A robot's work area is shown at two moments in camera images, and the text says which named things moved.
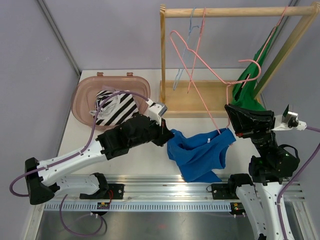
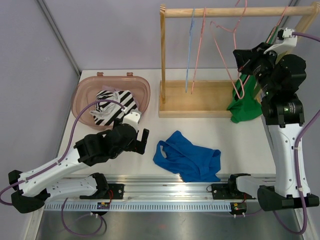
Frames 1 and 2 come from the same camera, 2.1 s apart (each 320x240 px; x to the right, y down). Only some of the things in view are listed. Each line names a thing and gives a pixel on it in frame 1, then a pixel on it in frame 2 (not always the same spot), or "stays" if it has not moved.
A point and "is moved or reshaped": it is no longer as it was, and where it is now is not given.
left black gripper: x=164 y=134 -> x=138 y=146
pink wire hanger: x=172 y=33 -> x=234 y=43
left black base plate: x=115 y=191 stays
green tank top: x=243 y=92 stays
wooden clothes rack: x=197 y=98 stays
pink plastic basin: x=84 y=96 stays
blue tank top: x=198 y=157 is moved or reshaped
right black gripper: x=249 y=122 -> x=246 y=59
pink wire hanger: x=196 y=51 -> x=200 y=46
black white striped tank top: x=116 y=110 stays
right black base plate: x=221 y=191 stays
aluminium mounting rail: x=174 y=188 stays
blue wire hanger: x=180 y=67 -> x=191 y=29
